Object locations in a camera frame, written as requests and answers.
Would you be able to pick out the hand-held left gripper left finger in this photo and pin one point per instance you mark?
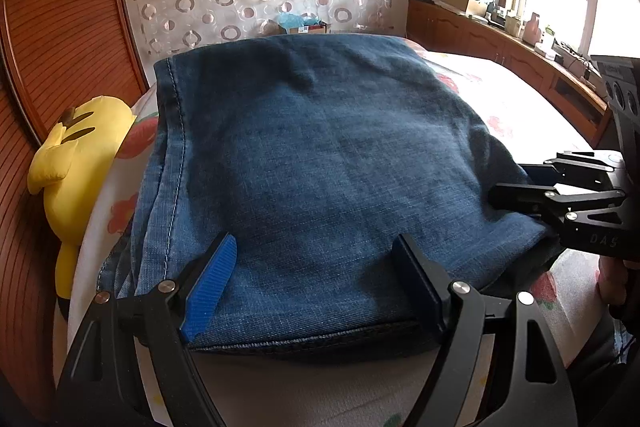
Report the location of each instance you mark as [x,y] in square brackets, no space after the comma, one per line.
[210,282]

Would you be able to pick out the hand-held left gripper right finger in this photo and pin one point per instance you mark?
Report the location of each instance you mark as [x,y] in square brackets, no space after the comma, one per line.
[425,287]

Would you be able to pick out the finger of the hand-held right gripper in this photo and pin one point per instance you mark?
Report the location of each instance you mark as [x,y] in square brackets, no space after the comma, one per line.
[585,167]
[520,198]

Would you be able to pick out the blue denim pants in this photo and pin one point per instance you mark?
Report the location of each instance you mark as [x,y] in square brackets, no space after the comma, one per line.
[325,157]

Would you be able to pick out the person's right hand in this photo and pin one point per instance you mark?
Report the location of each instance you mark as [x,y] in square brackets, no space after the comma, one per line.
[612,282]

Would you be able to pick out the white floral bed sheet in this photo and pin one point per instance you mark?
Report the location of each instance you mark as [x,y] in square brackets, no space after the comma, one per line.
[525,107]

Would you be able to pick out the pink bottle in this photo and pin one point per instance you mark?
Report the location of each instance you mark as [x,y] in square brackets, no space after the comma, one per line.
[532,32]

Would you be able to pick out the long wooden cabinet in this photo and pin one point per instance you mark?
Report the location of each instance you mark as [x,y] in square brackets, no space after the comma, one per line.
[450,32]

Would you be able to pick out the yellow plush toy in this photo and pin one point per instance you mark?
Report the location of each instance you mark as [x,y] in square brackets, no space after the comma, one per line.
[85,147]

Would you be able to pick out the open cardboard box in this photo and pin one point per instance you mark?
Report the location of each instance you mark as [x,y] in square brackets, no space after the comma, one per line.
[465,4]

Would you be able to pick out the cardboard box with label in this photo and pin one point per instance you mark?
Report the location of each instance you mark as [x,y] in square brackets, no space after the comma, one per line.
[320,28]

